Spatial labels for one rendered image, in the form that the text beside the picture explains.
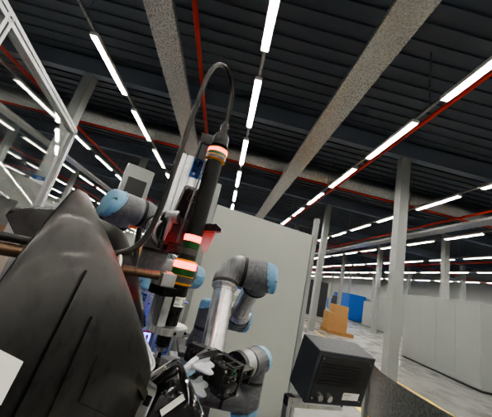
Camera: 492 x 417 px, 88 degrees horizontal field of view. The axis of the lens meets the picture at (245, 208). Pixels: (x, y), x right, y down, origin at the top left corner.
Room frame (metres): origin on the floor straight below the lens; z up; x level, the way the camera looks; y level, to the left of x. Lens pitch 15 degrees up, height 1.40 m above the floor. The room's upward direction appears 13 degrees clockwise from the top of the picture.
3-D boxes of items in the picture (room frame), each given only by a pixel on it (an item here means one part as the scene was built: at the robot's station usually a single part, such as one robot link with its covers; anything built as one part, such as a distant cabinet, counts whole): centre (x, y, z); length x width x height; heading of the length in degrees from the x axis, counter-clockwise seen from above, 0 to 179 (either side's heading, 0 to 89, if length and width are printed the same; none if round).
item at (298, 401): (1.04, -0.40, 1.04); 0.24 x 0.03 x 0.03; 108
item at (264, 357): (0.85, -0.13, 1.17); 0.11 x 0.08 x 0.09; 145
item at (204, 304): (1.38, 0.05, 1.20); 0.13 x 0.12 x 0.14; 96
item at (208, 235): (0.55, 0.06, 1.46); 0.09 x 0.03 x 0.06; 50
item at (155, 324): (0.49, 0.09, 1.33); 0.09 x 0.07 x 0.10; 143
